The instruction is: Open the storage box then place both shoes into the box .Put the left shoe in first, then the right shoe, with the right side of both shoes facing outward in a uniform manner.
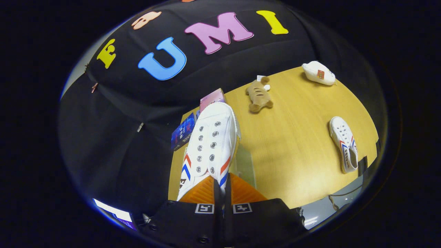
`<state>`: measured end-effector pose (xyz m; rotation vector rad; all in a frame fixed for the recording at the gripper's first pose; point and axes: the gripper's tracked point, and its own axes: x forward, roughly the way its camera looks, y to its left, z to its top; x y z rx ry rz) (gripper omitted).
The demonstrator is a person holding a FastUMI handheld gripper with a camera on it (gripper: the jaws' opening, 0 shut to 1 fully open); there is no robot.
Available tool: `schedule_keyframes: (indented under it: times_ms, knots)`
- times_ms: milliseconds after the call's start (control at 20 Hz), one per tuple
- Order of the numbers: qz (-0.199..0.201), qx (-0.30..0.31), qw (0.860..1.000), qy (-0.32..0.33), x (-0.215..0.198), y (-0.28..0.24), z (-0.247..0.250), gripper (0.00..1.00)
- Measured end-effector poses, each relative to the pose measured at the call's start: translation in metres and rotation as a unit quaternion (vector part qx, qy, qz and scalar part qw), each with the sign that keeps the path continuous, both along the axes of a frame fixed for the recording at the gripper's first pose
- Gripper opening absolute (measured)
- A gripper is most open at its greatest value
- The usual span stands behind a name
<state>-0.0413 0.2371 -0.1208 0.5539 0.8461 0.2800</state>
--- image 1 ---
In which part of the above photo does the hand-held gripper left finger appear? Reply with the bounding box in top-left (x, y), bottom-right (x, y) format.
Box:
top-left (145, 175), bottom-right (224, 248)

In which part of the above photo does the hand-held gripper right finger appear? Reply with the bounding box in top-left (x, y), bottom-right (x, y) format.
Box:
top-left (223, 173), bottom-right (309, 248)

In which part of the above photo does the green fabric storage box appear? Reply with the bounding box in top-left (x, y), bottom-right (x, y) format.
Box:
top-left (229, 143), bottom-right (257, 189)

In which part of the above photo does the white striped canvas shoe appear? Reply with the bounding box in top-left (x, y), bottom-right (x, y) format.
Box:
top-left (176, 102), bottom-right (242, 202)
top-left (328, 116), bottom-right (359, 174)

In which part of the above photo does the lit screen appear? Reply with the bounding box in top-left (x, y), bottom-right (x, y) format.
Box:
top-left (92, 198), bottom-right (137, 230)

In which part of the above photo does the dark blue book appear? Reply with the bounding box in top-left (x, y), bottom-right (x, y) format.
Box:
top-left (171, 112), bottom-right (196, 151)

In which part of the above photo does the black backdrop cloth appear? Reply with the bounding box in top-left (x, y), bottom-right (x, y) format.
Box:
top-left (59, 0), bottom-right (388, 235)

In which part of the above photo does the brown plush toy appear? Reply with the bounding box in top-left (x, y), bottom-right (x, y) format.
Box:
top-left (245, 76), bottom-right (274, 113)

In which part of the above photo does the white plush toy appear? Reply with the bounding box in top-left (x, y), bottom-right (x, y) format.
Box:
top-left (302, 61), bottom-right (336, 86)

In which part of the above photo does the black cable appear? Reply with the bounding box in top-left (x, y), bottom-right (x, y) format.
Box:
top-left (327, 185), bottom-right (363, 211)

